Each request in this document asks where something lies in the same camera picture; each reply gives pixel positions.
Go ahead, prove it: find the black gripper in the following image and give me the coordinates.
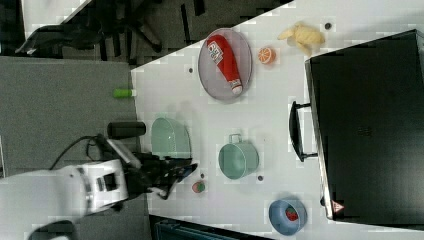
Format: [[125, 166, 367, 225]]
[[125, 152, 198, 200]]

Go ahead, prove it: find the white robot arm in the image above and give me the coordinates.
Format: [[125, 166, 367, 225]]
[[1, 154, 198, 240]]

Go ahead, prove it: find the black toaster oven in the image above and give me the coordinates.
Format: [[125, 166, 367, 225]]
[[305, 29, 424, 230]]

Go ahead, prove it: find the strawberry on table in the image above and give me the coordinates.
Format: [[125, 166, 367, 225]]
[[192, 181, 206, 193]]

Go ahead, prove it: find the green perforated basket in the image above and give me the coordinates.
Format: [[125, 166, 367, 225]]
[[151, 117, 191, 159]]

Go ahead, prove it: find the green metal cup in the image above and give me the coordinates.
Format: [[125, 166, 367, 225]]
[[218, 134, 259, 180]]

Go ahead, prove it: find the black cylinder at table edge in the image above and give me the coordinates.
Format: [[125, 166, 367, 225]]
[[107, 122, 146, 139]]

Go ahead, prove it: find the green marker pen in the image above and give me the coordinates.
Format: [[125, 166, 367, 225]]
[[113, 88, 137, 99]]

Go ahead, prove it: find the blue bowl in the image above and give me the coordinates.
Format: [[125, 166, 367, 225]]
[[268, 199, 307, 236]]

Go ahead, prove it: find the purple round plate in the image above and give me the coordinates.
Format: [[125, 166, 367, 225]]
[[198, 28, 252, 102]]

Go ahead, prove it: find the strawberry in blue bowl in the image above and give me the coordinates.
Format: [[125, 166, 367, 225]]
[[285, 207, 298, 222]]

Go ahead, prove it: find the red ketchup bottle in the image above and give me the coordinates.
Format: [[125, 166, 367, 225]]
[[207, 34, 243, 95]]

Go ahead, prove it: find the black office chair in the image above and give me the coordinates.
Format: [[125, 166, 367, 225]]
[[14, 0, 208, 66]]

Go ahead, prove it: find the orange slice toy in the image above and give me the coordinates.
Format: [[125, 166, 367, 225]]
[[258, 47, 276, 64]]

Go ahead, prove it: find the yellow plush toy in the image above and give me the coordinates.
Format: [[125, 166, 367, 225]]
[[277, 23, 325, 57]]

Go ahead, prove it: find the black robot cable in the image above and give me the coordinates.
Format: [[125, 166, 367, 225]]
[[49, 134, 104, 171]]

